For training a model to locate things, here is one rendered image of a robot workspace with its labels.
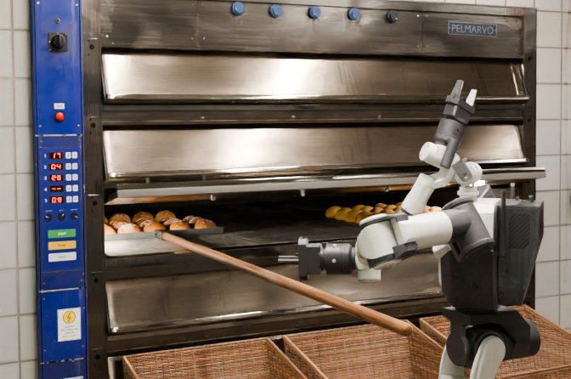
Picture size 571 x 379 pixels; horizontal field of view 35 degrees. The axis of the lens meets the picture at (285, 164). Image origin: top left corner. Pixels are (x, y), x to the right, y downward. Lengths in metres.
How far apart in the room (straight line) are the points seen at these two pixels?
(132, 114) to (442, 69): 1.31
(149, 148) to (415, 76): 1.13
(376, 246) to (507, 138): 1.70
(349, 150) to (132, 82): 0.89
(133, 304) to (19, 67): 0.88
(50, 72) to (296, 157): 0.94
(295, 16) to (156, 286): 1.10
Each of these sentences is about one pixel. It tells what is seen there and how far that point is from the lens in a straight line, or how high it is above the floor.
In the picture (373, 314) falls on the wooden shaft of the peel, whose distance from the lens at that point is 2.15.
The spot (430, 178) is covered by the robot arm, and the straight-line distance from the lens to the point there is 3.07.
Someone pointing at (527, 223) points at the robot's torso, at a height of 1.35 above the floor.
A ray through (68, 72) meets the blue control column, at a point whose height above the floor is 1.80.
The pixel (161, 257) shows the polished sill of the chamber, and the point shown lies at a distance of 3.22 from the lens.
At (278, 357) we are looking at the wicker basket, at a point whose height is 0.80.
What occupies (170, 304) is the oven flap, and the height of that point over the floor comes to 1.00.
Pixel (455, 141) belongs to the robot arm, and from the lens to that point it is 3.00.
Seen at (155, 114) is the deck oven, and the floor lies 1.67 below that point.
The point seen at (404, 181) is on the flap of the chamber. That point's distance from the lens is 3.46.
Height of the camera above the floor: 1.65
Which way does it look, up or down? 3 degrees down
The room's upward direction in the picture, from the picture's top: straight up
